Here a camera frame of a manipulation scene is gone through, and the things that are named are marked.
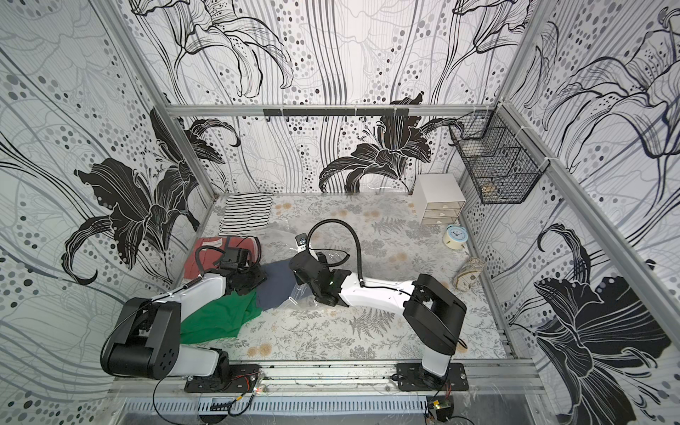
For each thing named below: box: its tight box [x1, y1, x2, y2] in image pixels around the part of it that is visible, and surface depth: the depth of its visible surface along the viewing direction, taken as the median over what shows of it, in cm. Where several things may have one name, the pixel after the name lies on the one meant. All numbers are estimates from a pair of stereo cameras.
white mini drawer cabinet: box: [412, 173, 466, 226], surface depth 106 cm
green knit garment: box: [180, 287, 263, 346], surface depth 84 cm
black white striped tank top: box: [217, 193, 274, 237], surface depth 114 cm
